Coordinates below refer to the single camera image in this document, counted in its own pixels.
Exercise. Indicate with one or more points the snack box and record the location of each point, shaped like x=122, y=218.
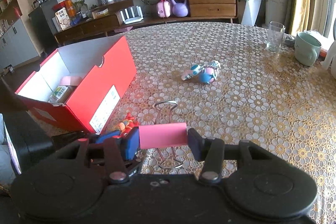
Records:
x=63, y=19

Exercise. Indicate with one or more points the wall shelving unit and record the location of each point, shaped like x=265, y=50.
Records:
x=19, y=42

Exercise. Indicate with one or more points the black cabinet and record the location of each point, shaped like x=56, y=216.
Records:
x=43, y=25

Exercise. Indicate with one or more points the orange red small toy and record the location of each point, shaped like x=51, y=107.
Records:
x=127, y=124

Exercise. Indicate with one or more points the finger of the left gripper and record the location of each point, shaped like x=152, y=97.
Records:
x=102, y=138

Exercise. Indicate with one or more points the spice jar green lid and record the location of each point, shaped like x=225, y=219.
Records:
x=61, y=94

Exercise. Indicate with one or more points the green ceramic mug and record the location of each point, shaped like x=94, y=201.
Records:
x=306, y=49

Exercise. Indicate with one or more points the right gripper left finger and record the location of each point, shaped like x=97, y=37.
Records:
x=120, y=156

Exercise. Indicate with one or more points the clear drinking glass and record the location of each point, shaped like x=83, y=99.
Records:
x=275, y=37

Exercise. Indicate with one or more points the white lidded pitcher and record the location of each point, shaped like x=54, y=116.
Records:
x=330, y=54

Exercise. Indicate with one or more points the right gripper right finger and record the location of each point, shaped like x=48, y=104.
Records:
x=211, y=152

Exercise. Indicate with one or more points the purple kettlebell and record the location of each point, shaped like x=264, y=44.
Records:
x=180, y=9

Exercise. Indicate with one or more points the wooden tv console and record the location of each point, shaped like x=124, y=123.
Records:
x=109, y=18

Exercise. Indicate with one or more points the lace tablecloth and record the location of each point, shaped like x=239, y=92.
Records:
x=267, y=98

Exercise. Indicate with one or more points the white wifi router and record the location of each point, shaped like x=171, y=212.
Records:
x=131, y=15

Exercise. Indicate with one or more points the pink plastic bowl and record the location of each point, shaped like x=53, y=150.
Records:
x=70, y=81

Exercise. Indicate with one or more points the red cardboard shoe box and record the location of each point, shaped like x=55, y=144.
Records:
x=106, y=68

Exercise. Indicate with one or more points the blue cartoon keychain figures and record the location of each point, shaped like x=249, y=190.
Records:
x=206, y=73

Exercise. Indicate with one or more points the pink toy case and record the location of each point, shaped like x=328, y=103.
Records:
x=163, y=9

